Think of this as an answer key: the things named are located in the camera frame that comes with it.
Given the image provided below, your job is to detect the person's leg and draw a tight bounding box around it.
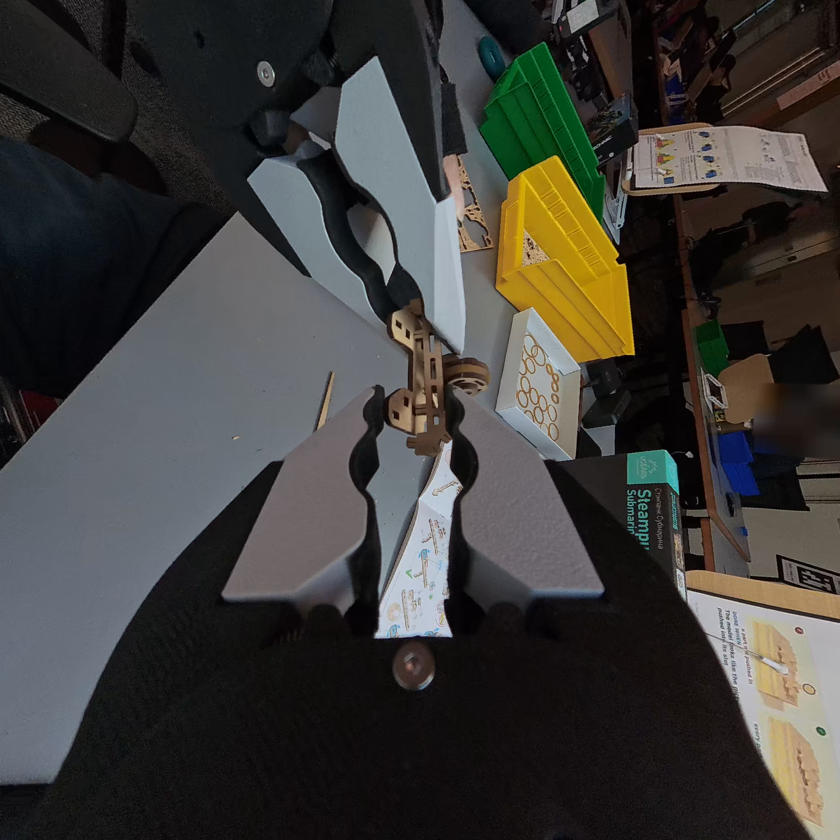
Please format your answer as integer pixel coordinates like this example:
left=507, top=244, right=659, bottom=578
left=0, top=139, right=234, bottom=398

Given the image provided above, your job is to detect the wooden model assembly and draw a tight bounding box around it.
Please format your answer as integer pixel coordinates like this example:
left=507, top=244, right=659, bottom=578
left=386, top=298, right=492, bottom=460

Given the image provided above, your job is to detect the blue plastic bin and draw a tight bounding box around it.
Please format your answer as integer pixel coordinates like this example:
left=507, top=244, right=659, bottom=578
left=715, top=430, right=762, bottom=496

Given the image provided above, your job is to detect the wooden clipboard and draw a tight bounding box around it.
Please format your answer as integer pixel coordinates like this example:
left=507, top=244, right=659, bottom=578
left=620, top=121, right=719, bottom=198
left=686, top=570, right=840, bottom=621

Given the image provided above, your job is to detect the small dark product box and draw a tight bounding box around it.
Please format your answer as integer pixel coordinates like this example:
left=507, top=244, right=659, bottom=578
left=586, top=92, right=639, bottom=165

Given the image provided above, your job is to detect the white assembly booklet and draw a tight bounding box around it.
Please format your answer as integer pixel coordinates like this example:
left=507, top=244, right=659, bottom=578
left=375, top=453, right=463, bottom=641

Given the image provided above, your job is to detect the black-white marker tag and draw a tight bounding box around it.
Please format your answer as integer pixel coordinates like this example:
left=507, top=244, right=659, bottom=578
left=776, top=554, right=840, bottom=598

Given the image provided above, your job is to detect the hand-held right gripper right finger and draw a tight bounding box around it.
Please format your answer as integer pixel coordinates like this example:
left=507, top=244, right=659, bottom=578
left=445, top=386, right=606, bottom=634

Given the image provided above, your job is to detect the yellow plastic storage bin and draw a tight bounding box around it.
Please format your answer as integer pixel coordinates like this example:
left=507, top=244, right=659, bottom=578
left=495, top=155, right=636, bottom=361

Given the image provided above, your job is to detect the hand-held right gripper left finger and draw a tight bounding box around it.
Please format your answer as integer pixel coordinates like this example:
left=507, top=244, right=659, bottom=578
left=222, top=386, right=385, bottom=634

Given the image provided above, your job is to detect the small green plastic bin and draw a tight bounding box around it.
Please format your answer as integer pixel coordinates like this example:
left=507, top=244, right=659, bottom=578
left=694, top=320, right=731, bottom=375

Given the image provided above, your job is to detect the green plastic storage bin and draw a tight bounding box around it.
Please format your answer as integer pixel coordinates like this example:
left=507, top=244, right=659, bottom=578
left=479, top=42, right=608, bottom=221

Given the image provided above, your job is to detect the white clipboard stand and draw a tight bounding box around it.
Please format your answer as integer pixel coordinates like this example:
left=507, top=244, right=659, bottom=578
left=600, top=190, right=631, bottom=244

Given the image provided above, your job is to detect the black product box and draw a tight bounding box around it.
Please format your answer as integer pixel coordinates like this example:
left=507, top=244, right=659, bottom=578
left=558, top=449, right=689, bottom=601

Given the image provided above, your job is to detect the white cardboard tray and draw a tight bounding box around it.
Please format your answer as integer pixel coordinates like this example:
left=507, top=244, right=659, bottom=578
left=495, top=307, right=584, bottom=462

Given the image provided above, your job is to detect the laser-cut wooden part sheet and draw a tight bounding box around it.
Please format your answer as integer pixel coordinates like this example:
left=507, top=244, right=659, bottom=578
left=453, top=154, right=494, bottom=253

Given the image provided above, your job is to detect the black office chair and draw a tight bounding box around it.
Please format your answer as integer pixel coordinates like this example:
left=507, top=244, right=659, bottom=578
left=0, top=10, right=139, bottom=144

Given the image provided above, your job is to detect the group of wooden rings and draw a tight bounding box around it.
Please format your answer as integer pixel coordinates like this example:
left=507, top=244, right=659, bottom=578
left=515, top=335, right=563, bottom=441

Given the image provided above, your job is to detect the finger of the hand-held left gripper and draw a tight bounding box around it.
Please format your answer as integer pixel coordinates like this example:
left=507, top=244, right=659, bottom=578
left=247, top=146, right=398, bottom=325
left=332, top=54, right=469, bottom=357

